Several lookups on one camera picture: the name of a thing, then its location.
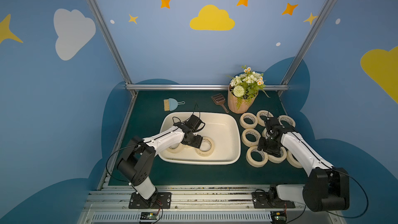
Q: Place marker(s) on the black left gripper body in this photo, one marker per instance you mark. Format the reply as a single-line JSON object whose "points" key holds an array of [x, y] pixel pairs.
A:
{"points": [[193, 141]]}

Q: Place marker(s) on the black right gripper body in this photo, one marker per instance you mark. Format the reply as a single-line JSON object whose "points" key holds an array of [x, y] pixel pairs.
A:
{"points": [[269, 146]]}

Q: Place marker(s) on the masking tape roll eight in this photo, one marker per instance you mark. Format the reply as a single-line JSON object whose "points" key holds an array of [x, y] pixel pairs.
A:
{"points": [[176, 148]]}

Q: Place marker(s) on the masking tape roll ten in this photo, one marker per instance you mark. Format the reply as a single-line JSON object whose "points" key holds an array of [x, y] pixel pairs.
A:
{"points": [[207, 147]]}

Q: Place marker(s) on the masking tape roll eleven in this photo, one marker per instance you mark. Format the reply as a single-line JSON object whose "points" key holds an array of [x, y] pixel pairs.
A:
{"points": [[291, 159]]}

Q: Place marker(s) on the masking tape roll twelve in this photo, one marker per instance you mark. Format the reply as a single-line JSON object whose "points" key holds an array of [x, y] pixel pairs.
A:
{"points": [[256, 158]]}

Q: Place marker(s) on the masking tape roll six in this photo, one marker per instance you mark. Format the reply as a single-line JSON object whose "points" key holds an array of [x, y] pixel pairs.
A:
{"points": [[250, 137]]}

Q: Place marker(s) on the masking tape roll four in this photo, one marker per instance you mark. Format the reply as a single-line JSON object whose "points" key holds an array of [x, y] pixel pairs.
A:
{"points": [[284, 119]]}

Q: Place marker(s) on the masking tape roll two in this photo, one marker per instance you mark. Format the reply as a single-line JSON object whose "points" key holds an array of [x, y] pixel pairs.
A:
{"points": [[263, 116]]}

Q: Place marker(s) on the masking tape roll three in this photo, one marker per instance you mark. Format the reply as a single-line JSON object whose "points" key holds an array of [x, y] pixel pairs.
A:
{"points": [[248, 121]]}

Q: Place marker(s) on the cream plastic storage tray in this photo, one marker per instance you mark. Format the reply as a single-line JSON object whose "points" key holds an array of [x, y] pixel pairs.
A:
{"points": [[223, 130]]}

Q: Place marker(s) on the masking tape roll one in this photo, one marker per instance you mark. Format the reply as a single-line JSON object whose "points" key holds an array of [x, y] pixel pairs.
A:
{"points": [[265, 134]]}

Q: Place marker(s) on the masking tape roll five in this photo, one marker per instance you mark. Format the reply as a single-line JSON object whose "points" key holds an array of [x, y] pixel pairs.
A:
{"points": [[277, 158]]}

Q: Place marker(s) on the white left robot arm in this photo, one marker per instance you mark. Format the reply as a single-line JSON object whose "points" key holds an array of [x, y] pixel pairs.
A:
{"points": [[135, 162]]}

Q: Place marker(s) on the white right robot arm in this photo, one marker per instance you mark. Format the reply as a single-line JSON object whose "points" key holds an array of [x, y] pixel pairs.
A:
{"points": [[327, 187]]}

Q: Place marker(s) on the blue dustpan with brush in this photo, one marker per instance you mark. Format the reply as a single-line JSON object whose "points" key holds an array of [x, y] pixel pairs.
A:
{"points": [[171, 104]]}

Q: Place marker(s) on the brown plastic scoop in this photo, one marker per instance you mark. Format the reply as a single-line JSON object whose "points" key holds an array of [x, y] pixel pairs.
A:
{"points": [[220, 100]]}

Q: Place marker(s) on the flower pot with white flowers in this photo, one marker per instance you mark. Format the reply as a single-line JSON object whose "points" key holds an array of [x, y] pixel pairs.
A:
{"points": [[243, 89]]}

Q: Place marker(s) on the right circuit board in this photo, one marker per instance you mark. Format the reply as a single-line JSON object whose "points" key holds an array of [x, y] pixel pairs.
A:
{"points": [[278, 217]]}

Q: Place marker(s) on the circuit board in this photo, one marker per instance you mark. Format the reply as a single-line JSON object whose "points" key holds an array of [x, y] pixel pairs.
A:
{"points": [[278, 217], [149, 216]]}

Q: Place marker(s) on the left circuit board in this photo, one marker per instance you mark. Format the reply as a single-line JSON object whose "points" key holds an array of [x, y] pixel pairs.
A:
{"points": [[149, 216]]}

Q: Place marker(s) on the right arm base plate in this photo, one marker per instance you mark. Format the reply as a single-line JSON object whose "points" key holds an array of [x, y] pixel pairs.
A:
{"points": [[266, 200]]}

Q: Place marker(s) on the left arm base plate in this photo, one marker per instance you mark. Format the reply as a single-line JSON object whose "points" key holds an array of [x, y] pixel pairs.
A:
{"points": [[158, 199]]}

